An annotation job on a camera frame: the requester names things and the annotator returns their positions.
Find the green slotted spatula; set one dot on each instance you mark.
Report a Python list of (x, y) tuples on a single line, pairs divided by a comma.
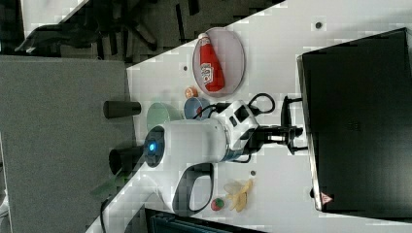
[(110, 187)]

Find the black cylinder cup upper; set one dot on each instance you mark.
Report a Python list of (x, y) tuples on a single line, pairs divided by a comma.
[(115, 109)]

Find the blue bowl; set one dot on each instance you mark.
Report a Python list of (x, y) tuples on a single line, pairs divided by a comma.
[(191, 106)]

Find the peeled banana toy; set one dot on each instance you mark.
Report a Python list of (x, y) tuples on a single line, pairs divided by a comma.
[(237, 193)]

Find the grey oval plate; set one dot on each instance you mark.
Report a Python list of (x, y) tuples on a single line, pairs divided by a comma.
[(230, 53)]

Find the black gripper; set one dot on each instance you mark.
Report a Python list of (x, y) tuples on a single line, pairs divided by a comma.
[(272, 135)]

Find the black silver toaster oven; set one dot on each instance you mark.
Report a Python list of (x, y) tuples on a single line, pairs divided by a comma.
[(357, 109)]

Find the orange slice toy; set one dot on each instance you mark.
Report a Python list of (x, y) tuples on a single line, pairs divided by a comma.
[(191, 92)]

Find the red ketchup bottle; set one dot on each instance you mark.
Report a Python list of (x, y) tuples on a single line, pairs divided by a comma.
[(210, 67)]

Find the red strawberry in bowl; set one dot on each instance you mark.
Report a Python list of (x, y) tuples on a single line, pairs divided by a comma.
[(198, 112)]

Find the blue metal frame rail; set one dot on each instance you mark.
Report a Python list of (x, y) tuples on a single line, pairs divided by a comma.
[(162, 222)]

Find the black office chair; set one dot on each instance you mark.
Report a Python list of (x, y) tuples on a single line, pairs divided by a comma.
[(80, 23)]

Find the black utensil holder cup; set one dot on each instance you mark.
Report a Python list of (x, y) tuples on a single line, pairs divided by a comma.
[(125, 160)]

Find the red strawberry on table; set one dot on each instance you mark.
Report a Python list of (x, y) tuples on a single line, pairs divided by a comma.
[(217, 204)]

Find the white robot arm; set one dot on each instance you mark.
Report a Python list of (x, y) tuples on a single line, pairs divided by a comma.
[(179, 152)]

